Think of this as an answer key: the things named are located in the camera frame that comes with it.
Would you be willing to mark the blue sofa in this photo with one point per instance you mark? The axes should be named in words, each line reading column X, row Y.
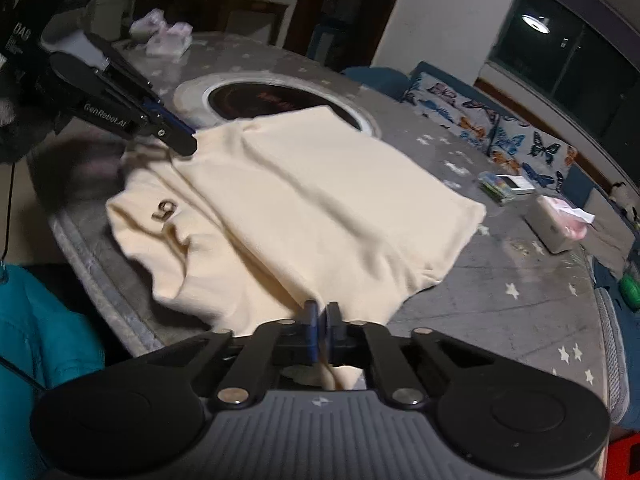
column 380, row 82

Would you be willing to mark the blue grey cabinet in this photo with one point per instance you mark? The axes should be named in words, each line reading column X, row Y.
column 325, row 47

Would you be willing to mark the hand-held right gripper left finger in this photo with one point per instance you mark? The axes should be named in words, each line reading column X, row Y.
column 311, row 330

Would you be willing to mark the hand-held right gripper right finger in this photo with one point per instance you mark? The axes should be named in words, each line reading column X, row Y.
column 330, row 330

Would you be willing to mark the beige tissue box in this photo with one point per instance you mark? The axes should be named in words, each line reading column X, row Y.
column 550, row 225

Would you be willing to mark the round built-in induction cooker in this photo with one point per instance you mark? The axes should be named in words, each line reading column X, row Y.
column 260, row 97

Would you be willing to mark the green bowl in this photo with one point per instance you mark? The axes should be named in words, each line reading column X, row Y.
column 631, row 290

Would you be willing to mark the white flat box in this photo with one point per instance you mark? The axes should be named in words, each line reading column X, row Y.
column 517, row 185

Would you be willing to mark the teal cloth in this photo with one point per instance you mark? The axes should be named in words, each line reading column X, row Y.
column 40, row 335

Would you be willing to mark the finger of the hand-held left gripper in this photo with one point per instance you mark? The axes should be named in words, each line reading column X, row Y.
column 175, row 142
column 165, row 112

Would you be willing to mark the black white plush toy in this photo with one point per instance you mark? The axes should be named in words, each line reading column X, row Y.
column 625, row 200

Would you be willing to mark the cream sweater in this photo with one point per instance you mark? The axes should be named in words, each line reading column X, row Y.
column 300, row 200

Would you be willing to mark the clear colourful plastic pack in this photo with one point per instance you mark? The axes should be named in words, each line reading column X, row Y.
column 492, row 187

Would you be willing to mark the dark window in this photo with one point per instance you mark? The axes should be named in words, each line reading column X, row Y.
column 575, row 60

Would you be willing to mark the grey star tablecloth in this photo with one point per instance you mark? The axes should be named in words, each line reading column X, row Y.
column 475, row 300

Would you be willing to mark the dark wooden door frame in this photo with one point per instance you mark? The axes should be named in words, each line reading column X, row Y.
column 300, row 10

